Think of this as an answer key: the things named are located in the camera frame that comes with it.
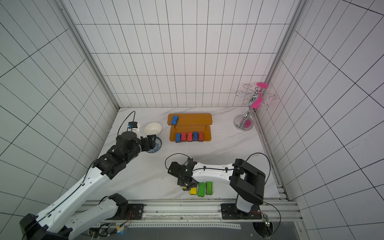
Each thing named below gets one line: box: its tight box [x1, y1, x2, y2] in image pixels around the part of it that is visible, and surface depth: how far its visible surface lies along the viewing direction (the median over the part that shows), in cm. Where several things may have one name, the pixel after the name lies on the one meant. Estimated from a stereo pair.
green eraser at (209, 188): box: [205, 181, 213, 195], surface depth 80 cm
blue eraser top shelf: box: [170, 115, 179, 126], surface depth 94 cm
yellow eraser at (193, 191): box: [189, 187, 198, 195], surface depth 79 cm
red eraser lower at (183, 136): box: [181, 132, 187, 141], surface depth 100 cm
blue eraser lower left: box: [175, 133, 182, 143], surface depth 100 cm
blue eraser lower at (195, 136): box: [193, 131, 199, 141], surface depth 102 cm
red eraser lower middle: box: [187, 132, 193, 142], surface depth 100 cm
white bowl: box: [144, 122, 162, 136], surface depth 105 cm
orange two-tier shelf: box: [167, 113, 213, 142], surface depth 97 cm
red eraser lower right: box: [198, 131, 204, 142], surface depth 102 cm
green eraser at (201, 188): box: [197, 182, 206, 197], surface depth 80 cm
